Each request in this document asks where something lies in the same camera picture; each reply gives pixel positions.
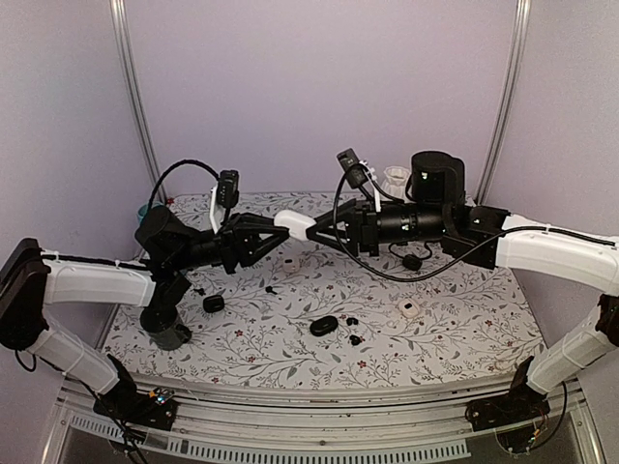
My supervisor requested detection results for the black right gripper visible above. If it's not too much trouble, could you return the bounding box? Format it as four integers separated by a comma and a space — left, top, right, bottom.
305, 197, 449, 257

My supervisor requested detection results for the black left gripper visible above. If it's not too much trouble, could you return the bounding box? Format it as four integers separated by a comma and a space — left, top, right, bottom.
170, 212, 292, 275

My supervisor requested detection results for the white earbud case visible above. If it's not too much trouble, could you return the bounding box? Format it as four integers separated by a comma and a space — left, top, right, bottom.
274, 210, 316, 242
282, 258, 299, 273

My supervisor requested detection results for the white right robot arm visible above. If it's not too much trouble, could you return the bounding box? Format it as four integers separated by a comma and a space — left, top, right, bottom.
303, 151, 618, 421

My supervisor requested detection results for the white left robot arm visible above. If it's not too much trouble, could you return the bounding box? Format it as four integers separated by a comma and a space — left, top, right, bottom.
1, 207, 289, 420

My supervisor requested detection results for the white closed earbud case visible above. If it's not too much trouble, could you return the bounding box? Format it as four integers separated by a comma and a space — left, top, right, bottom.
282, 258, 299, 273

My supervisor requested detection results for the black square earbud case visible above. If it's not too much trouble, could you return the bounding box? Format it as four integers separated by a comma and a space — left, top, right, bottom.
202, 295, 225, 314

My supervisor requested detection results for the black oval earbud case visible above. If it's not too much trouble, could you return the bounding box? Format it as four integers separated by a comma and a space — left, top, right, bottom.
309, 315, 339, 337

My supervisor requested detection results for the white ribbed vase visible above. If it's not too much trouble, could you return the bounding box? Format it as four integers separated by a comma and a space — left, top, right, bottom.
381, 166, 410, 199

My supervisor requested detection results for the teal cup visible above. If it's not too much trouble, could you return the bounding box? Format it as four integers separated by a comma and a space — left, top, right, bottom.
136, 204, 149, 224

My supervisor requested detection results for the black mug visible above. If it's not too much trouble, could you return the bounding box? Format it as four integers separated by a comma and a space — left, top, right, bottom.
140, 307, 192, 351

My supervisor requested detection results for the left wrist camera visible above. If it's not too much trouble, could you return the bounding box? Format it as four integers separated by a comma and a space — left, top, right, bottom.
209, 170, 240, 233

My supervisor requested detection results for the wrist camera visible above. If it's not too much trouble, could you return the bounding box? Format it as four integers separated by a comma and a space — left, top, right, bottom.
335, 148, 380, 212
209, 170, 240, 233

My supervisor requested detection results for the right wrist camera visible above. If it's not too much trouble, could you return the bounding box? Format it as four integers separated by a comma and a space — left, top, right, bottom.
335, 148, 380, 212

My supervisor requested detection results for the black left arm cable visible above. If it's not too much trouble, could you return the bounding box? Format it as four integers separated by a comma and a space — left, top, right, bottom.
147, 159, 221, 214

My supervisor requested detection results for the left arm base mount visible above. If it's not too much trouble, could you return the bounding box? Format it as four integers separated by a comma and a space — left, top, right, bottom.
93, 355, 179, 431

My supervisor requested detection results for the aluminium front rail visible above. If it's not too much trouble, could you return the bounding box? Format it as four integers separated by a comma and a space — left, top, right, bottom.
42, 376, 606, 463

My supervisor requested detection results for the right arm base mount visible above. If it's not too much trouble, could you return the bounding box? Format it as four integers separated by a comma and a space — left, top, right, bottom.
464, 356, 550, 431

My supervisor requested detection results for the left aluminium corner post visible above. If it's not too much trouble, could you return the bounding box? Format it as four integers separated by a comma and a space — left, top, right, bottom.
109, 0, 162, 186

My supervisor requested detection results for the aluminium corner post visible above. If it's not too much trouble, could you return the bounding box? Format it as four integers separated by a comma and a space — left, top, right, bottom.
109, 0, 162, 186
474, 0, 532, 204

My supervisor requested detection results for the right aluminium corner post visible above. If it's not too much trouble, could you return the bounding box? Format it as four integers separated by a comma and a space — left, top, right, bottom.
474, 0, 532, 204

